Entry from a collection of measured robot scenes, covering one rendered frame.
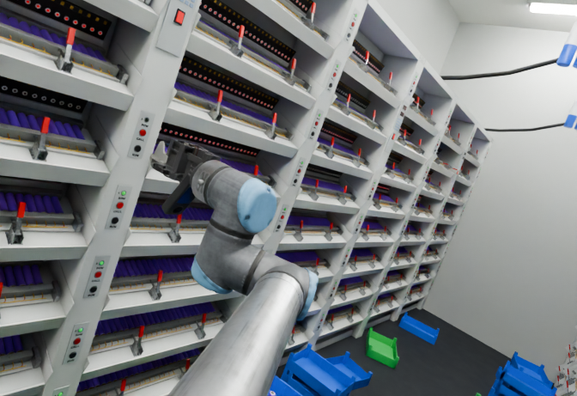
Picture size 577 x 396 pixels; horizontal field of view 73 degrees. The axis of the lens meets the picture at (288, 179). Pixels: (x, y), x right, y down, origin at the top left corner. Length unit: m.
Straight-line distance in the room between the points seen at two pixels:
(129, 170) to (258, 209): 0.47
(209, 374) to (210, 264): 0.36
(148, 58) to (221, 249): 0.53
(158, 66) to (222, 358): 0.78
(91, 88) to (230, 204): 0.45
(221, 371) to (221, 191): 0.39
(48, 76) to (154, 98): 0.24
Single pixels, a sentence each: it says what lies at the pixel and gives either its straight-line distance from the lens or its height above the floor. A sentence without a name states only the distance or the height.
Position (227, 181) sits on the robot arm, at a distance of 0.73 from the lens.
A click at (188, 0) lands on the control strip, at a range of 1.08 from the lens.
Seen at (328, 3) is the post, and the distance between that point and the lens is 1.66.
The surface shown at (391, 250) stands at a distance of 2.80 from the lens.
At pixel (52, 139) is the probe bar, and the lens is 1.06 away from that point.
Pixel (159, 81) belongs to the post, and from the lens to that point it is 1.06.
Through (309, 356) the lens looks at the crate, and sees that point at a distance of 2.33.
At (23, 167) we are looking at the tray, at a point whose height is 0.93.
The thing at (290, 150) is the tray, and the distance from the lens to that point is 1.48.
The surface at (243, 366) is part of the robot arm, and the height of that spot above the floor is 0.96.
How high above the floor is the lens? 1.19
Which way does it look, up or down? 6 degrees down
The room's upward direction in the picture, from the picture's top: 20 degrees clockwise
